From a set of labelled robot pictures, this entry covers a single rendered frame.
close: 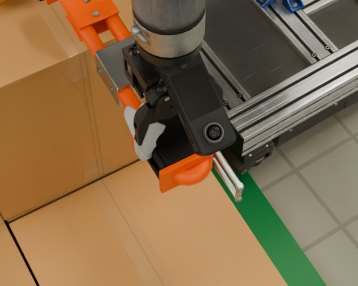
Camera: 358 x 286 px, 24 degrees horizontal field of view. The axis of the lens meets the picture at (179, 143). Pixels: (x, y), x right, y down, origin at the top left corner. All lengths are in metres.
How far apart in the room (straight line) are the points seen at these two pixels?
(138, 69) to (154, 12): 0.14
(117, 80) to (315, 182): 1.26
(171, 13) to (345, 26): 1.53
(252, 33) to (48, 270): 0.99
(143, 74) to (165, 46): 0.10
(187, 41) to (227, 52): 1.37
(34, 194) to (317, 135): 1.02
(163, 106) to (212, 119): 0.07
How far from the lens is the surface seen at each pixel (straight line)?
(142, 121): 0.94
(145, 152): 1.00
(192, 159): 1.00
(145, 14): 0.82
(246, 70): 2.18
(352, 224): 2.23
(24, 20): 1.34
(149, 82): 0.92
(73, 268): 1.56
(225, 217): 1.59
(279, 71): 2.19
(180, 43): 0.84
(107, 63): 1.10
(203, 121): 0.89
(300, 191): 2.25
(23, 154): 1.44
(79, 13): 1.15
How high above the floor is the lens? 1.97
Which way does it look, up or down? 59 degrees down
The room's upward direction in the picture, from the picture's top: straight up
